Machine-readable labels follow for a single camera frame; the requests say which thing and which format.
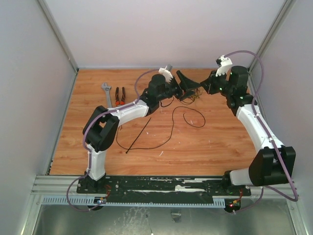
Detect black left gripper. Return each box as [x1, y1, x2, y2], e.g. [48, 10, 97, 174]
[157, 70, 201, 102]

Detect black and yellow wire bundle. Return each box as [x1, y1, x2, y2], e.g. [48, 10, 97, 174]
[160, 88, 204, 108]

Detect long black wire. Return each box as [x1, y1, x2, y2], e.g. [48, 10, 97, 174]
[115, 106, 206, 150]

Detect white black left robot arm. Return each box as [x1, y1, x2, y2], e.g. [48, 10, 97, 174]
[83, 68, 200, 193]

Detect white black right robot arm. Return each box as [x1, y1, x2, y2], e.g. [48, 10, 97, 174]
[201, 66, 296, 195]

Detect black zip tie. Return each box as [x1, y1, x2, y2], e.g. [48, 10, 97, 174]
[125, 118, 151, 154]

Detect orange black pliers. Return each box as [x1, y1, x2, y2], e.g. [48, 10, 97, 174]
[114, 87, 126, 107]

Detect silver adjustable wrench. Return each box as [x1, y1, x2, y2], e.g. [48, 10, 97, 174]
[101, 82, 112, 108]

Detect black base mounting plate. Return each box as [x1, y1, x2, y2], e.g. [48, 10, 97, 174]
[76, 175, 251, 204]

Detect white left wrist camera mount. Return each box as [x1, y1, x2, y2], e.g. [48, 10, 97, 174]
[158, 64, 174, 83]

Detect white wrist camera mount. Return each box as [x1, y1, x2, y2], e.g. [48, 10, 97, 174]
[215, 55, 233, 77]
[158, 64, 174, 83]

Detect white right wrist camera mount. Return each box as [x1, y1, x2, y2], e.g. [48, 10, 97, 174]
[215, 55, 233, 77]

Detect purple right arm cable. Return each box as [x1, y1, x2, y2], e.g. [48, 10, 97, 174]
[226, 50, 299, 215]

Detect aluminium frame rail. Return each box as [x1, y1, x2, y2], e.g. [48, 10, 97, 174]
[244, 0, 300, 199]

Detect grey slotted cable duct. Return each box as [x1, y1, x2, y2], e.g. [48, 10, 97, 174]
[40, 195, 225, 208]

